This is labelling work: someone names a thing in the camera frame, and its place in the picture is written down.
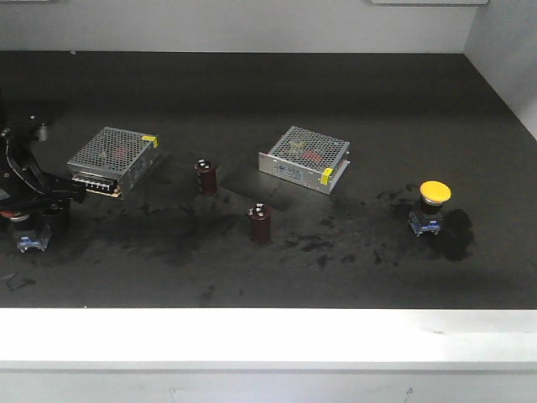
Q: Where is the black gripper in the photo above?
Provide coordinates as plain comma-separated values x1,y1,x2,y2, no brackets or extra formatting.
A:
1,115,86,235

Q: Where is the red mushroom push button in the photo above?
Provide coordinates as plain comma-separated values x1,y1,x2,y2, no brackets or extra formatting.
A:
1,211,52,253

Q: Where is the yellow mushroom push button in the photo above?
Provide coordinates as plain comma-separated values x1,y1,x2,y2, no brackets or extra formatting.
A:
408,181,451,237

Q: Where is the left metal power supply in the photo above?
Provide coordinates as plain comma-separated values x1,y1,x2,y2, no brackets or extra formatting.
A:
67,127,161,199

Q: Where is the metal power supply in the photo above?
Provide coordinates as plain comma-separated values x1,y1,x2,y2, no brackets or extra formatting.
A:
67,127,161,199
258,126,350,195

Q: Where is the white shelf front edge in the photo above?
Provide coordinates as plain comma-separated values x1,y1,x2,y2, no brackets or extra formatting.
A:
1,307,536,370

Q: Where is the rear maroon capacitor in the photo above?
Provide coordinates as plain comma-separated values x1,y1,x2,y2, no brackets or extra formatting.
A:
195,159,217,196

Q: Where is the maroon capacitor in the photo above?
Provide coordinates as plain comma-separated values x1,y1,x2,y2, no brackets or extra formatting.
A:
195,159,217,196
248,203,271,244

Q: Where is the front maroon capacitor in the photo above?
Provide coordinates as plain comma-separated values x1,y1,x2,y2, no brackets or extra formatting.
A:
248,203,271,244

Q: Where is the right metal power supply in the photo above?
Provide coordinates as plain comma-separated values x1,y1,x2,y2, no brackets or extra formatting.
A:
258,126,350,195

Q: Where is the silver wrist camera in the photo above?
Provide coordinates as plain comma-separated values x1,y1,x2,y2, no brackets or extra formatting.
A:
35,123,49,142

